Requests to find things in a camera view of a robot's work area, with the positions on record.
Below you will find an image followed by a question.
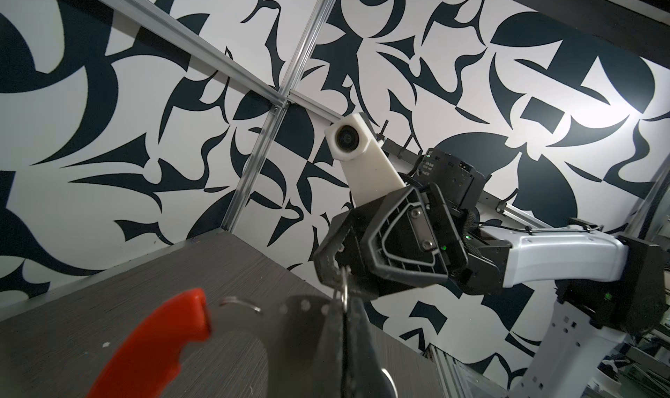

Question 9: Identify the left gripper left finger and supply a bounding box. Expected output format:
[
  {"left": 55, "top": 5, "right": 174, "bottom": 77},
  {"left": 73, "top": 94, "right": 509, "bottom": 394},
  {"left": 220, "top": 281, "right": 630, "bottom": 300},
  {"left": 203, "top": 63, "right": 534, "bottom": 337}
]
[{"left": 271, "top": 295, "right": 345, "bottom": 397}]

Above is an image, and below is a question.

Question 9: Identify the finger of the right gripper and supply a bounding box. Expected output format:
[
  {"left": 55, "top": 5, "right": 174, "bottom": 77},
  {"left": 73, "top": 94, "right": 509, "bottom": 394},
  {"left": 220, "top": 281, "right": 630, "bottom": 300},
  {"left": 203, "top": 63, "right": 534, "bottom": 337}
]
[
  {"left": 312, "top": 209, "right": 366, "bottom": 293},
  {"left": 359, "top": 186, "right": 448, "bottom": 297}
]

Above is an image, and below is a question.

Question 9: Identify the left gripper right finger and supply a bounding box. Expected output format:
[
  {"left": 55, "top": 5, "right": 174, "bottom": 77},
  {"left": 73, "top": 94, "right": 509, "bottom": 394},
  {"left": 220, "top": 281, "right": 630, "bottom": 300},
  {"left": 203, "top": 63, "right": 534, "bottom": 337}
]
[{"left": 344, "top": 296, "right": 398, "bottom": 397}]

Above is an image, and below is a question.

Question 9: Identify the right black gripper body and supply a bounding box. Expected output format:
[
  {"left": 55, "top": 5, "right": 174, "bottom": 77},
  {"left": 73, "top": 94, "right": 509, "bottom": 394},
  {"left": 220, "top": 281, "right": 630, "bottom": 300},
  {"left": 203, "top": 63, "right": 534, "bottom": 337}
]
[{"left": 312, "top": 183, "right": 469, "bottom": 300}]

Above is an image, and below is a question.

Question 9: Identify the keyring chain with red tag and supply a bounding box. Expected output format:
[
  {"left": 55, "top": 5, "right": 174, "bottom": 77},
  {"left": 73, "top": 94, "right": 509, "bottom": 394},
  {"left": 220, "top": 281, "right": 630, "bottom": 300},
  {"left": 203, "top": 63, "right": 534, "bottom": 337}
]
[{"left": 85, "top": 264, "right": 399, "bottom": 398}]

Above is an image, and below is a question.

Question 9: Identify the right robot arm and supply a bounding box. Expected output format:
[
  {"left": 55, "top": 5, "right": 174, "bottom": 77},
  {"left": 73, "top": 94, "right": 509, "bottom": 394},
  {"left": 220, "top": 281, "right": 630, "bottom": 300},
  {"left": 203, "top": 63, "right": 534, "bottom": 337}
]
[{"left": 312, "top": 146, "right": 668, "bottom": 397}]

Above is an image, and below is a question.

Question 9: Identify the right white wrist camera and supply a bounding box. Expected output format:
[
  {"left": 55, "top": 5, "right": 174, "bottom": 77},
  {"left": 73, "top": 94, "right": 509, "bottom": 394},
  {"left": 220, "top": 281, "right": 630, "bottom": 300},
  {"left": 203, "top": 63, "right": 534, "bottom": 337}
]
[{"left": 325, "top": 113, "right": 405, "bottom": 207}]

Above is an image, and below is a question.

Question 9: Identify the aluminium frame crossbar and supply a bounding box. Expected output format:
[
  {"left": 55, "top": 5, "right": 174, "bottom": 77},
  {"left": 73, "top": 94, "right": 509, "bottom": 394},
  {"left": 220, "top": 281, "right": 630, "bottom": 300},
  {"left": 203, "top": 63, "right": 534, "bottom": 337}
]
[{"left": 62, "top": 0, "right": 347, "bottom": 122}]

